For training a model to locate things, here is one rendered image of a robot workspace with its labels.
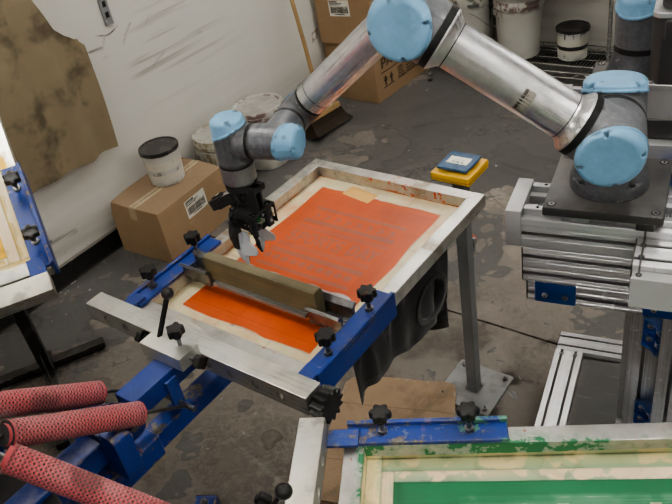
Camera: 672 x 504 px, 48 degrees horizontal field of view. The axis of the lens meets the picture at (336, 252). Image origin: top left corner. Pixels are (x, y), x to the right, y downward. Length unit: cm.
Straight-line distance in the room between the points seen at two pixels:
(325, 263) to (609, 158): 87
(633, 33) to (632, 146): 64
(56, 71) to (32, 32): 19
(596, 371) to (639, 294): 117
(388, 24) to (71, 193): 280
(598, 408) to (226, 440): 132
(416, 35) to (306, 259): 86
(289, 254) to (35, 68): 196
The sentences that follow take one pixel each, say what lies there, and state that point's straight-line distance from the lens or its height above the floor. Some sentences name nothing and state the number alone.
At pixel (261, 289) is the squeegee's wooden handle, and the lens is 182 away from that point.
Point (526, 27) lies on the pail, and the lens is 499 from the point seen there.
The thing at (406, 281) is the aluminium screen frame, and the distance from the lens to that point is 180.
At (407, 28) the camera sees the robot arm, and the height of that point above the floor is 167.
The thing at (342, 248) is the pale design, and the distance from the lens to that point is 201.
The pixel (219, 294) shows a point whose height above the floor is 96.
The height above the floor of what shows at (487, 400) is 1.
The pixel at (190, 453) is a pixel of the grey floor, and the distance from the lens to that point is 291.
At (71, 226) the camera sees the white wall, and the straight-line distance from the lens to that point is 396.
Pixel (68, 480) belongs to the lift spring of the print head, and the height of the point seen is 117.
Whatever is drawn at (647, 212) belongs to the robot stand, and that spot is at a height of 126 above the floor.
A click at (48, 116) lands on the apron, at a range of 373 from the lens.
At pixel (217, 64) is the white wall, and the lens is 446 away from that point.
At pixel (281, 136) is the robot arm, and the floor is 144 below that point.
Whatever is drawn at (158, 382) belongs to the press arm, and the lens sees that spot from 163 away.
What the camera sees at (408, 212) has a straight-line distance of 211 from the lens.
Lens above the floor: 210
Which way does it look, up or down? 35 degrees down
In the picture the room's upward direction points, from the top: 11 degrees counter-clockwise
